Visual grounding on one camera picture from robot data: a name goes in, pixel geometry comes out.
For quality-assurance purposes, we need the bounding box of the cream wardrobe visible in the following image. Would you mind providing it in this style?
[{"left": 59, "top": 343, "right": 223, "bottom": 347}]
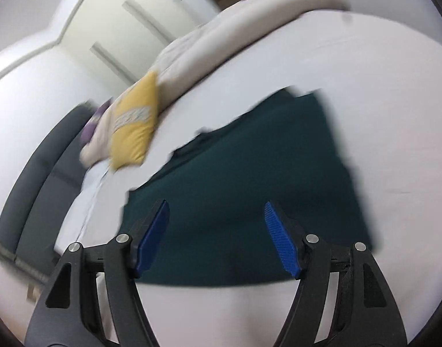
[{"left": 60, "top": 0, "right": 222, "bottom": 96}]

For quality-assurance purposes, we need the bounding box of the bed with grey headboard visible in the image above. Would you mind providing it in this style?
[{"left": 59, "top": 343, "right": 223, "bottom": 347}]
[{"left": 0, "top": 9, "right": 442, "bottom": 347}]

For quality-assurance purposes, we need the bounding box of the purple patterned pillow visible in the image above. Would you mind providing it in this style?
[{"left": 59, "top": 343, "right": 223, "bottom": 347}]
[{"left": 80, "top": 97, "right": 114, "bottom": 146}]

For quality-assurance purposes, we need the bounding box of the dark green sweater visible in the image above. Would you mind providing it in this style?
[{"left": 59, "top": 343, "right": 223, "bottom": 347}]
[{"left": 118, "top": 87, "right": 373, "bottom": 287}]

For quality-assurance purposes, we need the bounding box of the yellow patterned pillow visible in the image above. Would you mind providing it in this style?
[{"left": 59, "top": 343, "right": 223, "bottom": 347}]
[{"left": 109, "top": 70, "right": 160, "bottom": 171}]

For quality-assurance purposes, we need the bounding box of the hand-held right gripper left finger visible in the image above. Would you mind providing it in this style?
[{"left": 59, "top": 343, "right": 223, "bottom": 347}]
[{"left": 24, "top": 199, "right": 170, "bottom": 347}]

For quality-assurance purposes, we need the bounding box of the white pillow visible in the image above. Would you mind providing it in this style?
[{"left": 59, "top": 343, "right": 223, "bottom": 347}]
[{"left": 54, "top": 159, "right": 112, "bottom": 258}]

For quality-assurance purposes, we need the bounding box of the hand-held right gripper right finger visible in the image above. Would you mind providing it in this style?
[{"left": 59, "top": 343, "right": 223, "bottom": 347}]
[{"left": 264, "top": 201, "right": 407, "bottom": 347}]

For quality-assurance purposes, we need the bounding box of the beige duvet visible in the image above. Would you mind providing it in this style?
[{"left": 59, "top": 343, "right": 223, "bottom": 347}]
[{"left": 80, "top": 0, "right": 352, "bottom": 167}]

